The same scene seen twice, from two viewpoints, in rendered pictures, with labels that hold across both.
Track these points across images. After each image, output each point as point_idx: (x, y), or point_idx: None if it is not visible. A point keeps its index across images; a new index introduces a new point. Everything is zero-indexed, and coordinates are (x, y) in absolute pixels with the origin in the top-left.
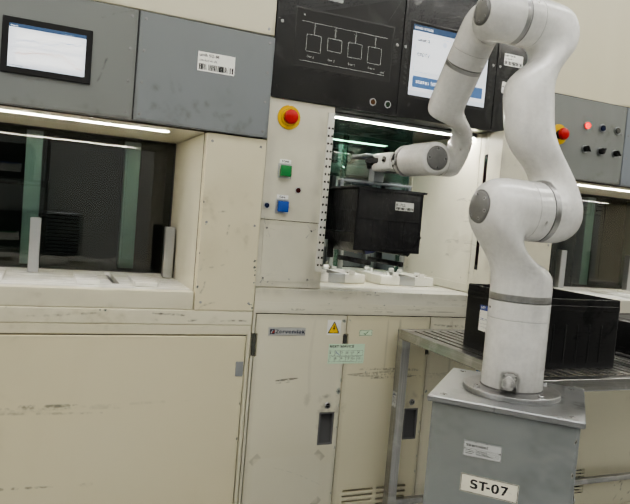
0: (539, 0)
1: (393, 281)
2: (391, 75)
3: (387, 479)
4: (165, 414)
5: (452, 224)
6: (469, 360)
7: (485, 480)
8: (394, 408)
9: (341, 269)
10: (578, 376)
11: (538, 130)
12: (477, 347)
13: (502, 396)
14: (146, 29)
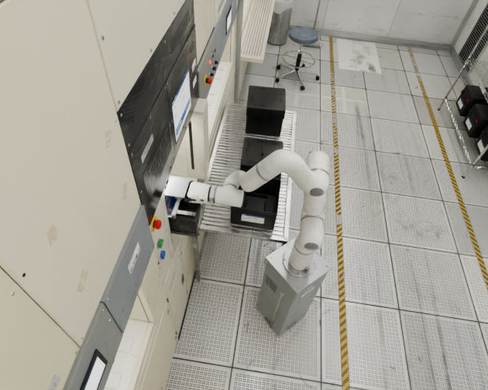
0: (328, 169)
1: None
2: (171, 143)
3: (197, 264)
4: (160, 354)
5: None
6: (249, 236)
7: (307, 292)
8: (195, 248)
9: None
10: (285, 221)
11: (323, 210)
12: (241, 224)
13: (309, 274)
14: (110, 302)
